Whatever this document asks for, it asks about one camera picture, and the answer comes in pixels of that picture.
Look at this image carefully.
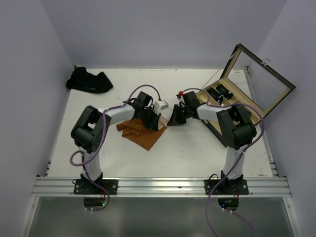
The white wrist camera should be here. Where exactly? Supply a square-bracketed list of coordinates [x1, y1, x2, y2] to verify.
[176, 91, 185, 104]
[154, 100, 169, 112]

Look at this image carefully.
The aluminium table edge rail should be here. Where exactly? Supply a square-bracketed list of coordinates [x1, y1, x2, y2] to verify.
[243, 66, 279, 177]

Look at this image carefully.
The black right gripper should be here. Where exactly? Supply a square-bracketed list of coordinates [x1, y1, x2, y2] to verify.
[167, 103, 190, 125]

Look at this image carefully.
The black beige compartment box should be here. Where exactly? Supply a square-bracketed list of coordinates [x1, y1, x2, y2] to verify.
[195, 43, 297, 149]

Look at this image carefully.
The navy rolled underwear in box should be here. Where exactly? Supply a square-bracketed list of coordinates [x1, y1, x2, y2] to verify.
[246, 110, 252, 117]

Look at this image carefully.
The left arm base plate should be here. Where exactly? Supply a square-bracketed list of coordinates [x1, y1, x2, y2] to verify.
[72, 179, 118, 195]

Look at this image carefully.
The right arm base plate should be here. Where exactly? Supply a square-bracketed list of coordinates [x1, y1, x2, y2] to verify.
[204, 179, 249, 195]

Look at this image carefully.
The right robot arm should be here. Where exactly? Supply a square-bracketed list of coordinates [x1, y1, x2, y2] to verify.
[167, 91, 257, 194]

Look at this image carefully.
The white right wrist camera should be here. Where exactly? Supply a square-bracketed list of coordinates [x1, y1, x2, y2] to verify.
[176, 91, 185, 104]

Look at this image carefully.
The aluminium front rail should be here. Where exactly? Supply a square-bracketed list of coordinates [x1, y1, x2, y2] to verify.
[31, 177, 291, 198]

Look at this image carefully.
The brown underwear cream waistband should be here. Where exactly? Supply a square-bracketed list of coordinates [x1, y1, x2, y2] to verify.
[116, 119, 167, 151]

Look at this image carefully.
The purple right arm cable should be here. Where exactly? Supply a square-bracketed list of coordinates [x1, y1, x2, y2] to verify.
[181, 87, 266, 237]

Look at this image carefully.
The black rolled underwear in box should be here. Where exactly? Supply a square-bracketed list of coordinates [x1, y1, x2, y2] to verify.
[206, 84, 234, 105]

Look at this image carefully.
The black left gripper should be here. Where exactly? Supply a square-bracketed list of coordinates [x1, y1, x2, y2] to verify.
[140, 107, 161, 130]

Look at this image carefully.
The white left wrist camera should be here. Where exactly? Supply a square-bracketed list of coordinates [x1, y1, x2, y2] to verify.
[154, 100, 169, 112]

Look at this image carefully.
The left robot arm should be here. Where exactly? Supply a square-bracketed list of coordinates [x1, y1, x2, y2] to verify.
[70, 91, 161, 194]

